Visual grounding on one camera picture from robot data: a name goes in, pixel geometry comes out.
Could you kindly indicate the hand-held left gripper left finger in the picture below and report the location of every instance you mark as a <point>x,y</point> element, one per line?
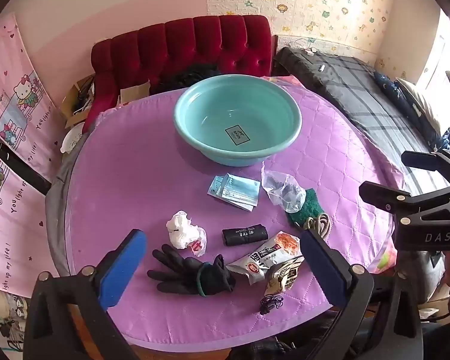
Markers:
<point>122,266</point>

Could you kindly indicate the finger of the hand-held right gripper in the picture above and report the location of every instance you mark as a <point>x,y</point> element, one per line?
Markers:
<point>386,197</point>
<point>431,161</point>

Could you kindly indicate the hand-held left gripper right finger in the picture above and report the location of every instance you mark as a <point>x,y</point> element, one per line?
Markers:
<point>324,270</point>

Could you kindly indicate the beige brown snack packet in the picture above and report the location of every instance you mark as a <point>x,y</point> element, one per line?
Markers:
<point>285,275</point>

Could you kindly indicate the green scouring pad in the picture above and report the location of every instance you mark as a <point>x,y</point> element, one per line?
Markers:
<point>303,213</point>

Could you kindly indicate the black glove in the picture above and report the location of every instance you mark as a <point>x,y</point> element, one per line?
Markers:
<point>183,273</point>

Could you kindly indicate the white orange snack packet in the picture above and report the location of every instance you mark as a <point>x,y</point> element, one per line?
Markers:
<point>258,260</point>

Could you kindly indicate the black earphones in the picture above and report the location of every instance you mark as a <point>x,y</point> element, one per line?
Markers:
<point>266,305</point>

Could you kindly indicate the white plastic bag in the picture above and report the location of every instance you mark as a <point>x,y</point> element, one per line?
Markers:
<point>182,230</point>

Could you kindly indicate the black garbage bag roll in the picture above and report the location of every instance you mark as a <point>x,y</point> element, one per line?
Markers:
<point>243,234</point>

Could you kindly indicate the clear plastic bag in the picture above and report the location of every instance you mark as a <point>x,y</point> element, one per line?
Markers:
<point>281,191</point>

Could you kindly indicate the blue face mask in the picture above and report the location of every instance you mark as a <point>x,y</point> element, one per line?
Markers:
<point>243,191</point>
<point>214,187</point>

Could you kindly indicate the teal plastic basin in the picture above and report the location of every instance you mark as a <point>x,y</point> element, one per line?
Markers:
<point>210,120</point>

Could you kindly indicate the dark blue cloth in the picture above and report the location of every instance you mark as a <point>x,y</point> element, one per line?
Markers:
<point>444,140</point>

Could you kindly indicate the white pillow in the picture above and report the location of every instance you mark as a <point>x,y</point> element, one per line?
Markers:
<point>420,97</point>

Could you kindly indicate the navy star pillow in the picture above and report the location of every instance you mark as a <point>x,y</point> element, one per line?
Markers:
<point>393,90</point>

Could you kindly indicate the grey plaid bed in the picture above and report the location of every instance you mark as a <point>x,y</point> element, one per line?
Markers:
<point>360,93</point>

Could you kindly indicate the pink cartoon curtain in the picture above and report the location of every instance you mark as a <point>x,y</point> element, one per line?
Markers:
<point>15,82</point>
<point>7,232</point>

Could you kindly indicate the cartoon printed cloth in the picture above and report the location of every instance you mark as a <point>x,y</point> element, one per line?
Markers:
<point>3,326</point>

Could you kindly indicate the cardboard box on sofa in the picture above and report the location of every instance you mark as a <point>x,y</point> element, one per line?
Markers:
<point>135,92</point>

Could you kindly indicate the red velvet sofa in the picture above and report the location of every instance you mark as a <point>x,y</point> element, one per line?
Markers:
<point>210,41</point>

